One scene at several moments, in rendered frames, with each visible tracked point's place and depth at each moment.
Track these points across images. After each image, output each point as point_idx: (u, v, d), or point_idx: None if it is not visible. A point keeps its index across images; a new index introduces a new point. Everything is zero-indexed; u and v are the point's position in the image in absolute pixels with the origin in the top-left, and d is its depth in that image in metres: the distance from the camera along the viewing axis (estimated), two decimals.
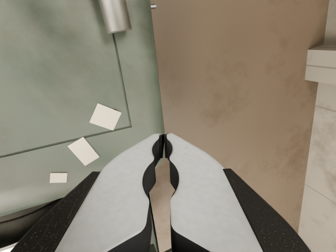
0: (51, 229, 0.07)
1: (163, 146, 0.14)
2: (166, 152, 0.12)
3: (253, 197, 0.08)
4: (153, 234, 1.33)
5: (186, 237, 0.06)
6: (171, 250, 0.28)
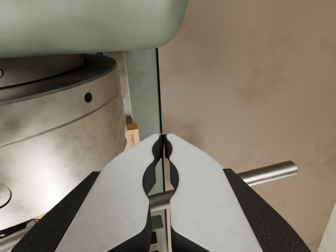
0: (51, 229, 0.07)
1: (163, 146, 0.14)
2: (166, 152, 0.12)
3: (253, 197, 0.08)
4: (163, 209, 1.24)
5: (186, 237, 0.06)
6: None
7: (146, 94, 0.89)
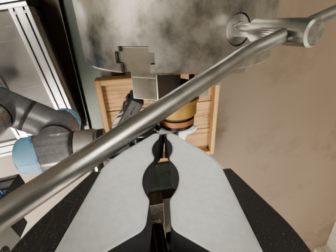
0: (51, 229, 0.07)
1: (163, 146, 0.14)
2: (166, 152, 0.12)
3: (253, 197, 0.08)
4: None
5: (186, 237, 0.06)
6: (159, 121, 0.12)
7: None
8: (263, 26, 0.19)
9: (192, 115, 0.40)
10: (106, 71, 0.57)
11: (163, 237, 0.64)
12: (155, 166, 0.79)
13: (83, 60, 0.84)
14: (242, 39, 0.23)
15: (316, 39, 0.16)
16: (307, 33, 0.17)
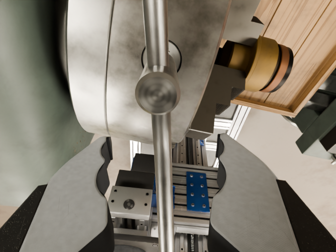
0: None
1: (112, 148, 0.14)
2: (217, 152, 0.12)
3: (307, 216, 0.07)
4: None
5: (223, 236, 0.06)
6: None
7: None
8: None
9: (274, 60, 0.28)
10: None
11: None
12: None
13: None
14: (176, 53, 0.17)
15: (169, 92, 0.10)
16: (166, 67, 0.10)
